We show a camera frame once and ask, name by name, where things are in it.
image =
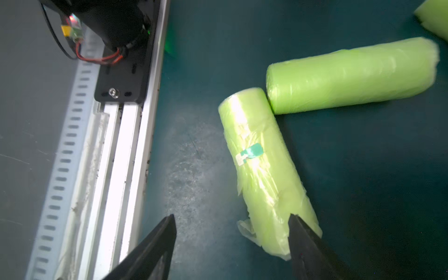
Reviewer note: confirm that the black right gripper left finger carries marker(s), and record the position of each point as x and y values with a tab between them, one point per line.
152	258

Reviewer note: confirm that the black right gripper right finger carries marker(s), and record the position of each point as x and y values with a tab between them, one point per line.
311	260

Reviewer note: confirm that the green trash bag roll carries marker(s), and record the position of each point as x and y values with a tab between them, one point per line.
371	74
266	175
433	16

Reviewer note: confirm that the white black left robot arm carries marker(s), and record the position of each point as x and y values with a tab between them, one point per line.
120	23

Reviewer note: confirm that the white vent strip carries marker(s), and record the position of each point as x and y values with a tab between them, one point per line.
44	259

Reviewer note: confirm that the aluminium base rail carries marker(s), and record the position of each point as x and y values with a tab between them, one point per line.
103	225

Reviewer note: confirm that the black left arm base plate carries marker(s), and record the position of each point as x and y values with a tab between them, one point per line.
127	81

